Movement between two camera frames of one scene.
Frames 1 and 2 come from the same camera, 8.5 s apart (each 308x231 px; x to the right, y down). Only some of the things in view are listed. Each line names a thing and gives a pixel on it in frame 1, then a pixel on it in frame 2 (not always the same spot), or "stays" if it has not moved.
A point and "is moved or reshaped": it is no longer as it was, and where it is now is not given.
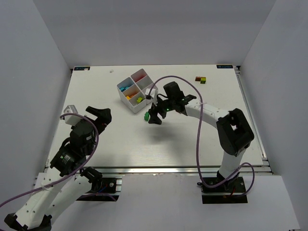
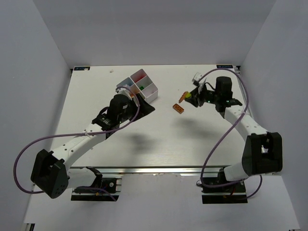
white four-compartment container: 133,91 stays
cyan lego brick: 122,89 is moved or reshaped
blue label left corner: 82,68 stays
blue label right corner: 224,66 stays
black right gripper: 158,111 → 198,96
